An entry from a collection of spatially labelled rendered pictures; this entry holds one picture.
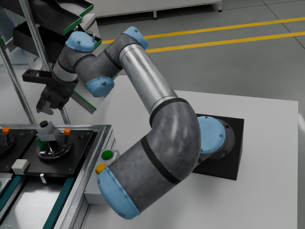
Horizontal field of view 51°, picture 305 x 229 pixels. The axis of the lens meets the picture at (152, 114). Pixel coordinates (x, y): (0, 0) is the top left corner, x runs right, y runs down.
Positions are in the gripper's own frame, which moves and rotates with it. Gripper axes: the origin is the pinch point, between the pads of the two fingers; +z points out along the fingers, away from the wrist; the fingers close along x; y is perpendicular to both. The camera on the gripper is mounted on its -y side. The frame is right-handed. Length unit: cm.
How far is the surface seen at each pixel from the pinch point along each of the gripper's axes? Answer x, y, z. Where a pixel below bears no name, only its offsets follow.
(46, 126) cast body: -0.8, 5.6, 4.6
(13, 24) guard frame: 86, -45, 39
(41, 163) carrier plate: -7.8, 11.2, 16.2
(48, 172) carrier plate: -11.8, 14.8, 13.2
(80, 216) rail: -25.3, 30.2, 7.2
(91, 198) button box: -19.1, 30.7, 4.6
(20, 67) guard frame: 86, -32, 66
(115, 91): 58, 25, 19
